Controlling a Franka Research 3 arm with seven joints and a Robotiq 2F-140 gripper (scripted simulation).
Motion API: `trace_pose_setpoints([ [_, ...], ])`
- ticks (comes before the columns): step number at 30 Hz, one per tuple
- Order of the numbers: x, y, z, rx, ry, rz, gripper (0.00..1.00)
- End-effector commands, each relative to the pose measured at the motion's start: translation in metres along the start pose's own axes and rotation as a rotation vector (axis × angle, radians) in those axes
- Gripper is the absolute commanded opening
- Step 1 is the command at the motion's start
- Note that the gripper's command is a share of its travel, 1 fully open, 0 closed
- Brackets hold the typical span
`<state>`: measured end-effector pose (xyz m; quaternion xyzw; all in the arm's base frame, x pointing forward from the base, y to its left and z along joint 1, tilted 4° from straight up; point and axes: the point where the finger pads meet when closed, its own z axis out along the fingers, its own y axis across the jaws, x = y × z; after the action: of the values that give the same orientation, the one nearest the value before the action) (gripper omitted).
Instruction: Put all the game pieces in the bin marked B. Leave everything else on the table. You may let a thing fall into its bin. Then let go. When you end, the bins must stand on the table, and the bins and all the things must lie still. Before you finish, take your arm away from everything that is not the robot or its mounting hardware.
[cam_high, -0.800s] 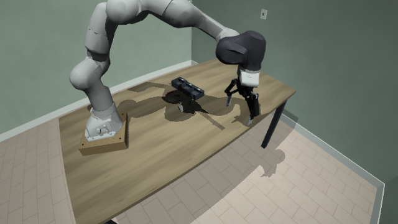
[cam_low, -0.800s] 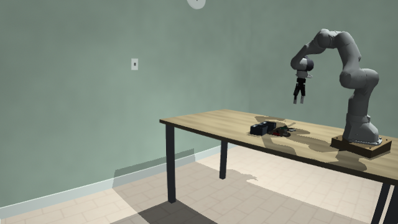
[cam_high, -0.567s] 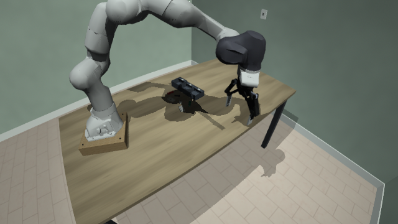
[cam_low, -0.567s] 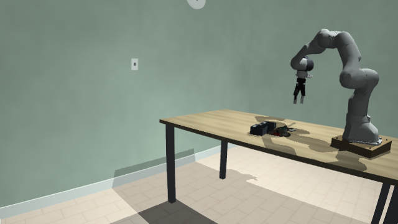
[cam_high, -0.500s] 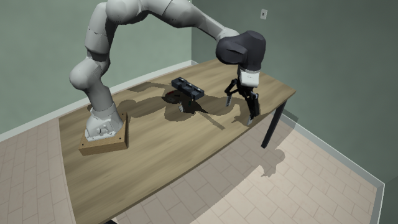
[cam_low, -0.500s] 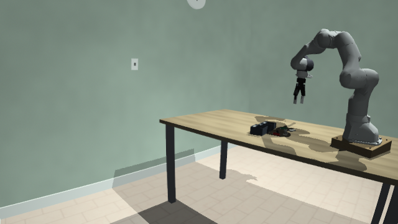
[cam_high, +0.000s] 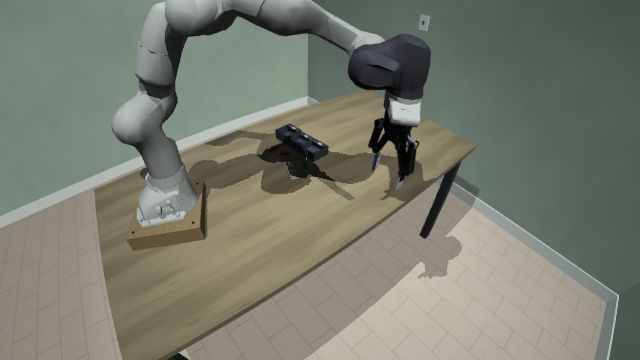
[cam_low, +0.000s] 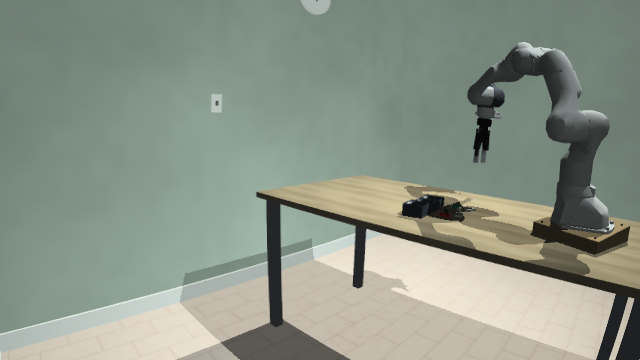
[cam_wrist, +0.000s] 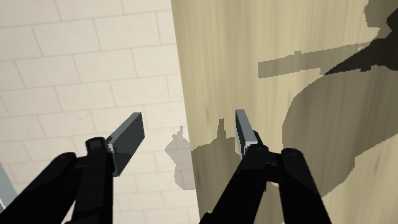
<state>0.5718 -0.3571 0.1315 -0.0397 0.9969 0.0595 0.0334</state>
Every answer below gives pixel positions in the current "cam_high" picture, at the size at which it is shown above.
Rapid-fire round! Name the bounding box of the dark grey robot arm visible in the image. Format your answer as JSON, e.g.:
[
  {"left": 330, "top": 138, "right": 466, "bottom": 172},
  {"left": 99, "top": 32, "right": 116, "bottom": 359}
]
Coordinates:
[{"left": 111, "top": 0, "right": 431, "bottom": 228}]

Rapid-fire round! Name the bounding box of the dark grey rack of three bins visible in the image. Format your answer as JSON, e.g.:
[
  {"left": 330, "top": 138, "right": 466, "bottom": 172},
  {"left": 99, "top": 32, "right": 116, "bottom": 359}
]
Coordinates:
[{"left": 275, "top": 123, "right": 328, "bottom": 162}]

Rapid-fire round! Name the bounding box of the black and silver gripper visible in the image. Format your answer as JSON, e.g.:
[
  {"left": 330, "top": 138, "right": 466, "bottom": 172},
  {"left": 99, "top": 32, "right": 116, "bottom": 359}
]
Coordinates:
[{"left": 368, "top": 109, "right": 419, "bottom": 190}]

